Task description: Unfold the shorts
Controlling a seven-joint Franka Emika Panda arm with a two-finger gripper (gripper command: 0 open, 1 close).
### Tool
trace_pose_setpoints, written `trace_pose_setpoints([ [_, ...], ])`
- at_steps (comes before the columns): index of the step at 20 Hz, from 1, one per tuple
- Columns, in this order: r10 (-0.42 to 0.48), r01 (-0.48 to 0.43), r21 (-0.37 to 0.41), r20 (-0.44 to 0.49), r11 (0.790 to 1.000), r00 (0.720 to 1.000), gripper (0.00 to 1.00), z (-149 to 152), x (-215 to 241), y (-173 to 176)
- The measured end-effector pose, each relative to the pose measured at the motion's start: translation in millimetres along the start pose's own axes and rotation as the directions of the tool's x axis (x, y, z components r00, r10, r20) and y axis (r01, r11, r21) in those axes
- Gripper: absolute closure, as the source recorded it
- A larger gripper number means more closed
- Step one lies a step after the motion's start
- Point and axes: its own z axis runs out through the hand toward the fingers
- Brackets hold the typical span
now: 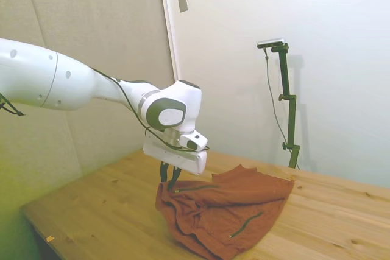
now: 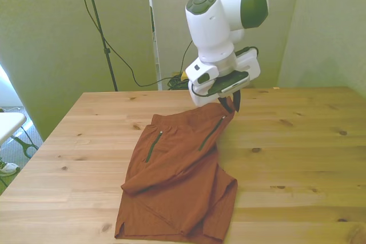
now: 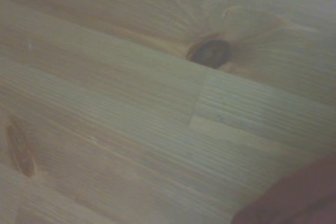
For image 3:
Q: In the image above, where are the rust red shorts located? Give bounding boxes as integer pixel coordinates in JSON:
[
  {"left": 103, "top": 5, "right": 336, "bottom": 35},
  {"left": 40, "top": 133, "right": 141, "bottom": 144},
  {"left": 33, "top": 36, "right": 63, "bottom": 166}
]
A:
[{"left": 232, "top": 152, "right": 336, "bottom": 224}]

